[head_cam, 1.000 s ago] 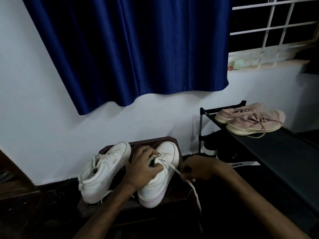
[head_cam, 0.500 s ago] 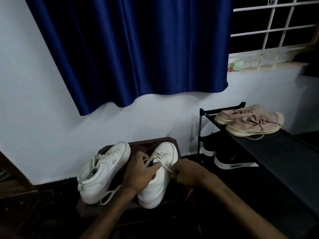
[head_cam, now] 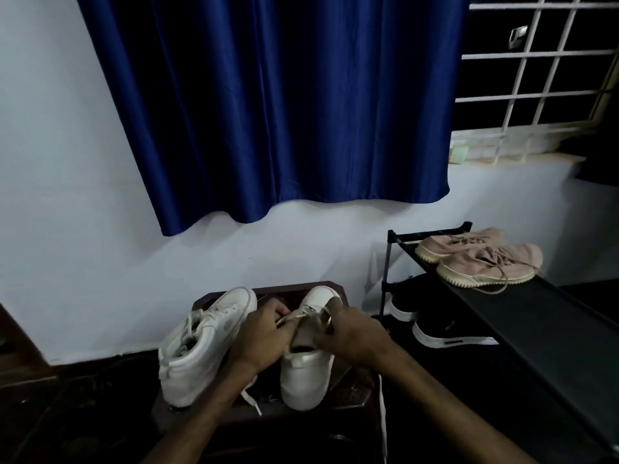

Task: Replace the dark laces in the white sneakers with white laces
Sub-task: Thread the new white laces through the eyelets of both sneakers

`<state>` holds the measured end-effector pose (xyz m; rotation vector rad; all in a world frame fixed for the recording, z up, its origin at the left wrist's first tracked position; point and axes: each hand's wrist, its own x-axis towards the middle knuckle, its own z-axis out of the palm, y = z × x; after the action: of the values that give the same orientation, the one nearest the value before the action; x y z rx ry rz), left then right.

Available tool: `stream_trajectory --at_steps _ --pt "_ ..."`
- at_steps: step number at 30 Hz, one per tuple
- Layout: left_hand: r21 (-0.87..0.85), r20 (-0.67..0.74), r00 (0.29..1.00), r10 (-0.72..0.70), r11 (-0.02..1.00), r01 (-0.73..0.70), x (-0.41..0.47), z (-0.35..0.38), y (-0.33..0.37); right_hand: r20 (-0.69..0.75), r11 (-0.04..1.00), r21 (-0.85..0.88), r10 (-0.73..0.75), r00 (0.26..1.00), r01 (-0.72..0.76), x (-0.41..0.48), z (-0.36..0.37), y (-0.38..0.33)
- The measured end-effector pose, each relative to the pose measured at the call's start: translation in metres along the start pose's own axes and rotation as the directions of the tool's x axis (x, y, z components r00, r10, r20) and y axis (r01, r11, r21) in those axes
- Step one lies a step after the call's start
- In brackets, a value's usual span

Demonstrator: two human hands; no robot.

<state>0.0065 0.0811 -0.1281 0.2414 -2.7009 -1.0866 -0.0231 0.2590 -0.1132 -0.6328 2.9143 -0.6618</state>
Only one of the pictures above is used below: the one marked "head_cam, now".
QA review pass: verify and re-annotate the person's left hand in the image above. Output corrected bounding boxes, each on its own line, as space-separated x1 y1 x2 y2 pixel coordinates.
227 298 299 378

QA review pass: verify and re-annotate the person's right hand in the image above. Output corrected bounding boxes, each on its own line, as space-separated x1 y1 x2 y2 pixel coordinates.
309 306 398 371

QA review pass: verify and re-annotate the person's left forearm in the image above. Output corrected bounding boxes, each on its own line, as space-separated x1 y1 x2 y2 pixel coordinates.
140 360 257 464

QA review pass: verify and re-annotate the person's right forearm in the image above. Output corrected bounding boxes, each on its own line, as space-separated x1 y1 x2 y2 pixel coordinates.
375 347 540 464

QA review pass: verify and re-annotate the black sneaker white sole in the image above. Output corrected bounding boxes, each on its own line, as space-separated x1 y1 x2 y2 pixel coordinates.
411 317 500 350
388 292 420 324

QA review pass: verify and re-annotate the dark brown plastic stool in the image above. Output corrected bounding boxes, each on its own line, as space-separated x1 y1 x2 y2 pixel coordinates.
150 280 386 459

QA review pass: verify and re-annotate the pink sneaker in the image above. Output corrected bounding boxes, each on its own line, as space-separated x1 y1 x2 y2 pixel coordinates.
414 227 507 264
435 242 545 295

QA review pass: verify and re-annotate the black shoe rack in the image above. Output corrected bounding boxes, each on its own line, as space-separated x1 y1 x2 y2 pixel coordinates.
378 220 619 455

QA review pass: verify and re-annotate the blue curtain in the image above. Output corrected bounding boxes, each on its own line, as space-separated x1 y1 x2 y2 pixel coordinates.
74 0 471 238
560 106 619 188

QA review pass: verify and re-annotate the white window grille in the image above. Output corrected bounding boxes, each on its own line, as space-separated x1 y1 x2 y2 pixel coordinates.
448 0 619 166

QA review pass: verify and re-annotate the brown wooden door frame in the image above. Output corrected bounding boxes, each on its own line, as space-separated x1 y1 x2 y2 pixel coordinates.
0 303 58 388

